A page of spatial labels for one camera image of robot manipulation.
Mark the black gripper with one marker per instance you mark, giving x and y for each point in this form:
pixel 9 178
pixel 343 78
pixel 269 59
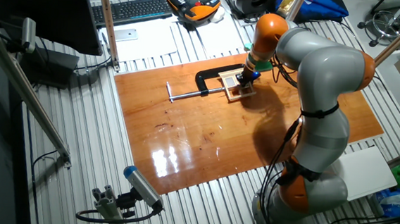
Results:
pixel 250 76

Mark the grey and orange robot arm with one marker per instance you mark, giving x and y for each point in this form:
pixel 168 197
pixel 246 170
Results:
pixel 326 68

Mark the black metal C-clamp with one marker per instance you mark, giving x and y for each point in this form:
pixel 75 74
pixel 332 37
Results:
pixel 199 78

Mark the white paper sheet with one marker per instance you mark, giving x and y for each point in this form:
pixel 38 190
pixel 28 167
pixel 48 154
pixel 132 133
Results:
pixel 151 45
pixel 219 35

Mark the glossy wooden board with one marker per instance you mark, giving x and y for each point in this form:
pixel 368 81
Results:
pixel 184 135

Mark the black filament spool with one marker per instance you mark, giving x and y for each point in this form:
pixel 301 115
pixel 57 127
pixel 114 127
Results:
pixel 253 1

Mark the yellow packet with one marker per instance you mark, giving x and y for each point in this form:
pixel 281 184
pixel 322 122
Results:
pixel 287 3

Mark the orange and black teach pendant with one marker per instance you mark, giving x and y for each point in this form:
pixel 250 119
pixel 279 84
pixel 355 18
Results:
pixel 193 5

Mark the blue cloth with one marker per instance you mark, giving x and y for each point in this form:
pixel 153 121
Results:
pixel 323 7

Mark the silver smartphone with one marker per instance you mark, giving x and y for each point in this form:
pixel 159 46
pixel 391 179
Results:
pixel 126 35

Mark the black computer keyboard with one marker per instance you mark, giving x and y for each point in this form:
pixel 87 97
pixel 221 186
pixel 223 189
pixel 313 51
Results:
pixel 133 10

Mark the white flat board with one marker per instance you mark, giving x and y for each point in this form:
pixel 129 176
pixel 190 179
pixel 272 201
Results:
pixel 365 173

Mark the metal stool base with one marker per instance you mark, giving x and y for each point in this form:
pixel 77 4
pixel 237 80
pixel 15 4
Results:
pixel 393 23

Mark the aluminium profile stand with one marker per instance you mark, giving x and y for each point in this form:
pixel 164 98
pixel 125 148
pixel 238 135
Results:
pixel 108 208

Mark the black equipment box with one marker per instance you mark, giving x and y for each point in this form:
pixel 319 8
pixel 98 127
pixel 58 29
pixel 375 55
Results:
pixel 55 66

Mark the blue tissue packet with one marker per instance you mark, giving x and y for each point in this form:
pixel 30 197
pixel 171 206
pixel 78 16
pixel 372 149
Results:
pixel 395 203

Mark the black computer monitor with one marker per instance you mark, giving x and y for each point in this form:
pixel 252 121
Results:
pixel 51 13

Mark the diagonal aluminium bar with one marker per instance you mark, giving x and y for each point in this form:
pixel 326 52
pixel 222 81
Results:
pixel 28 93

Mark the miniature wooden window frame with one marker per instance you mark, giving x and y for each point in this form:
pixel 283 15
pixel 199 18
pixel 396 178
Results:
pixel 241 96

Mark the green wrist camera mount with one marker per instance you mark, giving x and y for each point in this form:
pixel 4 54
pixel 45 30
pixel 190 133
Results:
pixel 265 66

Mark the silver camera with blue cap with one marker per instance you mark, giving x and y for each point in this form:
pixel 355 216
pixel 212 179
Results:
pixel 142 185

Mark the black camera bracket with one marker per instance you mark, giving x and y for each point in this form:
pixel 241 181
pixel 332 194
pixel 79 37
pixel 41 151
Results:
pixel 126 202

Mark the grey depth camera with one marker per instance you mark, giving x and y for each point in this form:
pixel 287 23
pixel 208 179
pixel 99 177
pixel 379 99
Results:
pixel 29 33

